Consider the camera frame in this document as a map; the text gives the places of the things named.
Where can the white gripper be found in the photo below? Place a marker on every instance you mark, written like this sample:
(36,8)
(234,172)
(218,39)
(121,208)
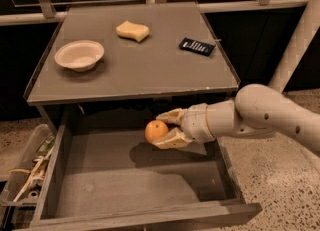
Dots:
(196,123)

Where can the orange fruit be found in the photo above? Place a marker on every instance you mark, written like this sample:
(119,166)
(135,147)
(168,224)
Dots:
(155,130)

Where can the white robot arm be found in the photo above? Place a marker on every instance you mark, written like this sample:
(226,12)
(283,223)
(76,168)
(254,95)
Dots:
(256,111)

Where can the grey cabinet with counter top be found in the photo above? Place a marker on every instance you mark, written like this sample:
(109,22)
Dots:
(154,67)

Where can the open grey top drawer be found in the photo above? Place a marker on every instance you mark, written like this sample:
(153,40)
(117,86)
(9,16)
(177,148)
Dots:
(103,175)

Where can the dark blue snack packet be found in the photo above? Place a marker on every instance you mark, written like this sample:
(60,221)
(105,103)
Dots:
(196,46)

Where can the yellow sponge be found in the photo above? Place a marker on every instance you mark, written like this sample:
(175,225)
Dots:
(133,31)

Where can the white paper bowl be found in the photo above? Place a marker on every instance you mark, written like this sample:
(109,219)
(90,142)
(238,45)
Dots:
(79,56)

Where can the clear plastic bin with clutter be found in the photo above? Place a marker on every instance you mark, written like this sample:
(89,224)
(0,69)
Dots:
(27,177)

